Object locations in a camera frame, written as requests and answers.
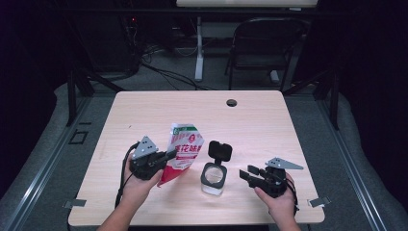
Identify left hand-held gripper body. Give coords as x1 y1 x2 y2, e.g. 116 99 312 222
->
129 136 167 181

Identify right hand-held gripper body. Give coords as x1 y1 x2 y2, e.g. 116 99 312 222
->
248 157 304 198

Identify red white plastic seasoning bag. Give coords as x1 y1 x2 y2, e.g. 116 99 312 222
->
157 122 205 188

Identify clear square jar black lid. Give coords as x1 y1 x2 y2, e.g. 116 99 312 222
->
200 140 233 197

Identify person's right hand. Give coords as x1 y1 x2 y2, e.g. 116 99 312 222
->
254 173 297 220

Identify person's left hand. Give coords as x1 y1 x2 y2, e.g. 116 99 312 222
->
122 163 165 206

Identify black metal stand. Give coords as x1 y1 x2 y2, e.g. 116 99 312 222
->
282 68 341 131
65 68 126 127

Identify white desk leg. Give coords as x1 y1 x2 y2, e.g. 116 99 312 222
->
194 15 205 83

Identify dark equipment with red light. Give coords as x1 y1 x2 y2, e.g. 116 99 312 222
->
92 13 142 75

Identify black folding chair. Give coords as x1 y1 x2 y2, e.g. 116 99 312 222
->
224 17 309 92

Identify right hand-held gripper black cable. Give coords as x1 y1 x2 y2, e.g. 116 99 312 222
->
285 177 300 216

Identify hand-held gripper black cable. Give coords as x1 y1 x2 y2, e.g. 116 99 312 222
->
285 177 300 216
115 142 139 210

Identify left hand-held gripper black cable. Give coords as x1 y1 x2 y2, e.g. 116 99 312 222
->
115 142 139 210

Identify grey metal table bracket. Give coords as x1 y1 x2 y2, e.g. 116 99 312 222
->
307 195 331 209
63 198 88 210

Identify black floor cables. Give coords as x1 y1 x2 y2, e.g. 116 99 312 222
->
140 61 213 91

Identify aluminium floor rail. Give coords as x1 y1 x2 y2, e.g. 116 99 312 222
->
316 95 391 231
0 95 94 231

